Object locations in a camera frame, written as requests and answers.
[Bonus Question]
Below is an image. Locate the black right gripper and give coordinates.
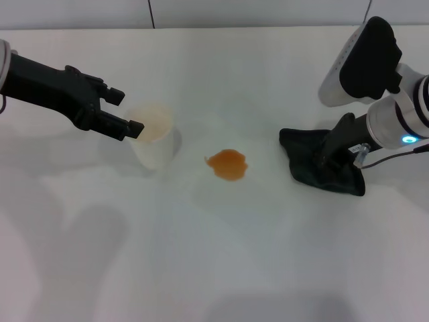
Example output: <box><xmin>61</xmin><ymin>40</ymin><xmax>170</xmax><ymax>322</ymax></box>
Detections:
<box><xmin>314</xmin><ymin>113</ymin><xmax>375</xmax><ymax>168</ymax></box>

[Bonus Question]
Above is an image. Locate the brown water stain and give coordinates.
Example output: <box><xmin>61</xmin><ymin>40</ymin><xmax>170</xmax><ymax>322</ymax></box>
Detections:
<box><xmin>204</xmin><ymin>149</ymin><xmax>249</xmax><ymax>182</ymax></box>

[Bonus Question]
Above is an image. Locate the thin right arm cable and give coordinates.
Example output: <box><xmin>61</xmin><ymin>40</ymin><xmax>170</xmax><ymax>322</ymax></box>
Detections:
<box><xmin>351</xmin><ymin>142</ymin><xmax>429</xmax><ymax>168</ymax></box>

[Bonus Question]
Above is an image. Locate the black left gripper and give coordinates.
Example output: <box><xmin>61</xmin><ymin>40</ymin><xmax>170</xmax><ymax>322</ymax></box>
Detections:
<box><xmin>0</xmin><ymin>52</ymin><xmax>145</xmax><ymax>142</ymax></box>

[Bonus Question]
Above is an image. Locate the white paper cup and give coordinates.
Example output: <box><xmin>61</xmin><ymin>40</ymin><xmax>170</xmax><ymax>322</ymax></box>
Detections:
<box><xmin>123</xmin><ymin>102</ymin><xmax>175</xmax><ymax>171</ymax></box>

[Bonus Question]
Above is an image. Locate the dark blue rag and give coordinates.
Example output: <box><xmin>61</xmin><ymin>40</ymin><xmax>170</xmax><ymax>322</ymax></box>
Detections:
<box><xmin>279</xmin><ymin>127</ymin><xmax>367</xmax><ymax>197</ymax></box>

